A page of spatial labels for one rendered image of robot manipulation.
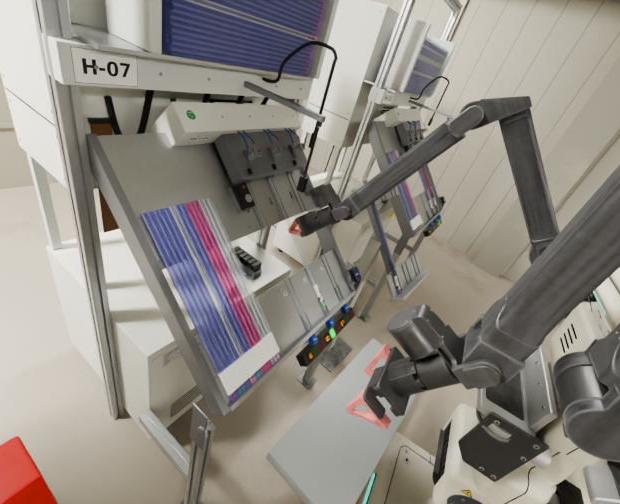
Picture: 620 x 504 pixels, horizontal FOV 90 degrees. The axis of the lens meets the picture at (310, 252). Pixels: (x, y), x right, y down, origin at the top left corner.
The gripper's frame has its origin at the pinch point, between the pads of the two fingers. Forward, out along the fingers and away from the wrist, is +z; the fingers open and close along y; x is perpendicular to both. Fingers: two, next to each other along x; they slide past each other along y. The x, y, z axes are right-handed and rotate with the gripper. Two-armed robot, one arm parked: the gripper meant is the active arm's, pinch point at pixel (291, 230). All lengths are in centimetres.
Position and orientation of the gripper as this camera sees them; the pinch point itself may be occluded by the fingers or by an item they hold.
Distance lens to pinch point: 107.9
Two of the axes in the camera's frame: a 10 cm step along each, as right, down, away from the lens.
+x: 3.8, 9.2, 1.2
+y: -5.7, 3.3, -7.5
